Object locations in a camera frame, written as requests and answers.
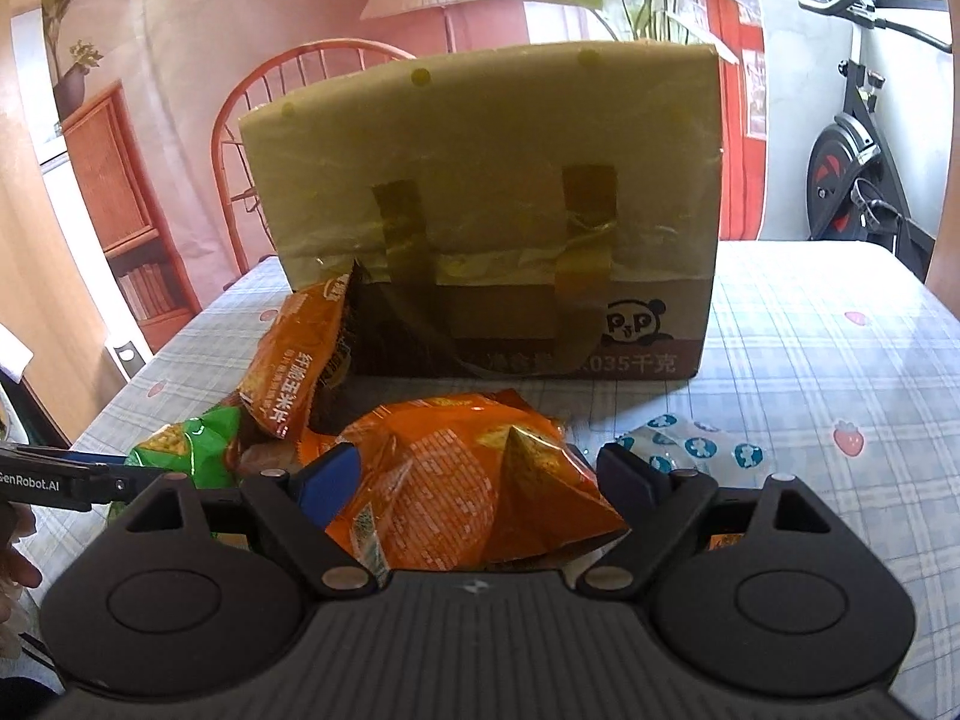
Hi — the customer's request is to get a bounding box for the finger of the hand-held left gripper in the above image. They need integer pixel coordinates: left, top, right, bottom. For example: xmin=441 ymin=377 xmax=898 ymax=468
xmin=0 ymin=442 xmax=178 ymax=503

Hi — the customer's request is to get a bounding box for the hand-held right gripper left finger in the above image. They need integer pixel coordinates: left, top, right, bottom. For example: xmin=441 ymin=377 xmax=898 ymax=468
xmin=120 ymin=441 xmax=380 ymax=593

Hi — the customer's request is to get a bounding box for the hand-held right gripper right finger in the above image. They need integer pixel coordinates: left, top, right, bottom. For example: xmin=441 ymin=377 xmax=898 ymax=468
xmin=574 ymin=441 xmax=837 ymax=593

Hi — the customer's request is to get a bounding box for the white blue-patterned packet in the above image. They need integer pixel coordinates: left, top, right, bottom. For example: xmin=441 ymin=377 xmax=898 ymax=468
xmin=611 ymin=412 xmax=767 ymax=485

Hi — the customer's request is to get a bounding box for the green snack bag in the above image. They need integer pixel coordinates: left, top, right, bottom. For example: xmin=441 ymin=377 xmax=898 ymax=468
xmin=124 ymin=405 xmax=245 ymax=494

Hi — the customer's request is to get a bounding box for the large orange snack bag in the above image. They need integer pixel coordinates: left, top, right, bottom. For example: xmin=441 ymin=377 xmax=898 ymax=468
xmin=326 ymin=388 xmax=629 ymax=572

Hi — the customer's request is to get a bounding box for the orange snack bag dark back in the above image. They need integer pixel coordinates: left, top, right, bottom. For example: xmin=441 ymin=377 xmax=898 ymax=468
xmin=238 ymin=261 xmax=362 ymax=442

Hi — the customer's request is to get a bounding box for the taped cardboard box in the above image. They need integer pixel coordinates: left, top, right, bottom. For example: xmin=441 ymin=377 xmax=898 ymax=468
xmin=238 ymin=41 xmax=725 ymax=385

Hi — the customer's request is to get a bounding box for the person's left hand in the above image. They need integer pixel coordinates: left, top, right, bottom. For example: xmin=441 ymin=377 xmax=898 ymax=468
xmin=0 ymin=501 xmax=44 ymax=592

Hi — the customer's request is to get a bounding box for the brown wooden door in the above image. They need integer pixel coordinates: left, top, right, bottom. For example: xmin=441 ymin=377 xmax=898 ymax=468
xmin=0 ymin=90 xmax=113 ymax=436

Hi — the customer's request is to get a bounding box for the black exercise bike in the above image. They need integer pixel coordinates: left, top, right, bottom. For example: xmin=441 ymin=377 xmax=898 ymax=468
xmin=793 ymin=0 xmax=955 ymax=280

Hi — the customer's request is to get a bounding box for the brown wooden panel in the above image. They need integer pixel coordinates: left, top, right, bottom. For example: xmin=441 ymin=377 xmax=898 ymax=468
xmin=925 ymin=154 xmax=960 ymax=295

